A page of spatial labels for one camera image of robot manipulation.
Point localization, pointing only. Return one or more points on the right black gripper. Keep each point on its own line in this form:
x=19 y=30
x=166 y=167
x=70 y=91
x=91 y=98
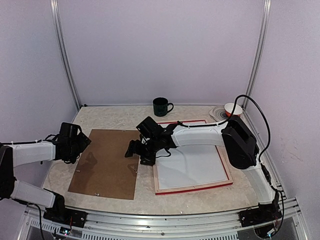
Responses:
x=134 y=147

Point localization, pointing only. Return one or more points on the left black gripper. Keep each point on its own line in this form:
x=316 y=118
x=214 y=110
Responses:
x=83 y=143

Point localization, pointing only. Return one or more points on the brown cardboard backing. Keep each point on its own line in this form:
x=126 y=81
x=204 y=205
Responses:
x=103 y=170

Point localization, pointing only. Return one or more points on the red wooden picture frame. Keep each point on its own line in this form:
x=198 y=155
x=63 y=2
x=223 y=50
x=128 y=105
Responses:
x=195 y=190

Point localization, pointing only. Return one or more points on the cat and books photo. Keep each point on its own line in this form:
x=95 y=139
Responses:
x=195 y=167

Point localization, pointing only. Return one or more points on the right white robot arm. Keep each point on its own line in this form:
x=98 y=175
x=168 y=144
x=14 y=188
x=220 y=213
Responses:
x=233 y=134

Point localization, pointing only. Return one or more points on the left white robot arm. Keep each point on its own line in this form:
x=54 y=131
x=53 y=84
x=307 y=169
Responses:
x=16 y=154

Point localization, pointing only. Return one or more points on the dark green mug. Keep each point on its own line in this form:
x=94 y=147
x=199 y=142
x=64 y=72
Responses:
x=161 y=106

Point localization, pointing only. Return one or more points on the white patterned plate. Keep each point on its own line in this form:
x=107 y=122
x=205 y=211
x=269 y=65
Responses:
x=222 y=112

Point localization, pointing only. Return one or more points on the orange and white bowl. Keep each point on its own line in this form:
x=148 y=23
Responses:
x=232 y=110

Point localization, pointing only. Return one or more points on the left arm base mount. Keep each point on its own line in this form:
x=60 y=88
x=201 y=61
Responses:
x=70 y=217

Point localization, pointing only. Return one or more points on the aluminium front rail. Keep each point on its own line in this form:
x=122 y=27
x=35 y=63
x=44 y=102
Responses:
x=223 y=225

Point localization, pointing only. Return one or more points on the left aluminium post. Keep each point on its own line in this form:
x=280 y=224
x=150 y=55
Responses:
x=54 y=5

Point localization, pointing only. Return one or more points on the aluminium post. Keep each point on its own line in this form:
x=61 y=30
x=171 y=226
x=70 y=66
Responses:
x=54 y=5
x=260 y=46

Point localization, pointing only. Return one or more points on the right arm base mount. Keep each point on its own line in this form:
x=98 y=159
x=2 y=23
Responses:
x=262 y=214

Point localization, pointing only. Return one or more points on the right aluminium post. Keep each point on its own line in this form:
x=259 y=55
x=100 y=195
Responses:
x=260 y=46

